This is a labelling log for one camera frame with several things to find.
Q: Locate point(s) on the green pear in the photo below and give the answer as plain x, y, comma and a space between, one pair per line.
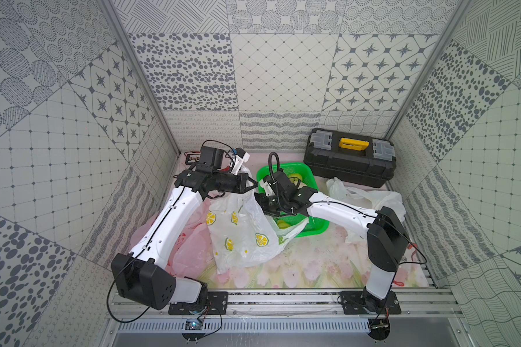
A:
295, 178
282, 225

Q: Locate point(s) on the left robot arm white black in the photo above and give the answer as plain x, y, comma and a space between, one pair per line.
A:
141, 275

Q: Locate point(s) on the green pear top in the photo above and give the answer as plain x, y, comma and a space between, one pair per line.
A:
295, 178

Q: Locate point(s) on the lemon print plastic bag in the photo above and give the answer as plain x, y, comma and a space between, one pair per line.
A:
242, 235

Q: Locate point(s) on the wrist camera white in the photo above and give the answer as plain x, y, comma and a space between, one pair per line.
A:
267, 188
240, 158

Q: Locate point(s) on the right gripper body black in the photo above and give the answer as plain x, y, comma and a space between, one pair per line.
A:
272, 204

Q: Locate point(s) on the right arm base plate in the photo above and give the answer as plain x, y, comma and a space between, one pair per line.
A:
364, 303

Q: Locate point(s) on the aluminium front rail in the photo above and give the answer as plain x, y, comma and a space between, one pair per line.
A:
326, 303

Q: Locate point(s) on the green plastic basket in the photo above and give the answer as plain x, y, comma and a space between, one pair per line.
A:
315, 226

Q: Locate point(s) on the green pear bottom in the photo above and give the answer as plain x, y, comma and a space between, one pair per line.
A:
282, 225

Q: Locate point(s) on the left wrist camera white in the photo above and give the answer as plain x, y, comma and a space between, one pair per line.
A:
240, 158

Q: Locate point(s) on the black screw bit case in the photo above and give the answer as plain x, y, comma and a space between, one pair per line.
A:
191, 158

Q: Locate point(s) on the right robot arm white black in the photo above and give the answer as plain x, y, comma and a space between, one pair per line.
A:
384, 232

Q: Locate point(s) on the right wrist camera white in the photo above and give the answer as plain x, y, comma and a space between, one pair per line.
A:
267, 188

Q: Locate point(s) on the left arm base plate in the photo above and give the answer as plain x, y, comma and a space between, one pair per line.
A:
209, 302

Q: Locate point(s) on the black toolbox yellow handle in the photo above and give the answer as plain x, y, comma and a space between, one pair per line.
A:
350, 157

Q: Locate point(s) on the red white work glove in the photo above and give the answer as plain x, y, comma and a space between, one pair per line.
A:
410, 273

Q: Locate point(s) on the pink plastic bag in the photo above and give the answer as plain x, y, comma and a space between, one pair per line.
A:
193, 248

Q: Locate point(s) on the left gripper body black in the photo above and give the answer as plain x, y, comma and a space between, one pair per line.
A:
235, 183

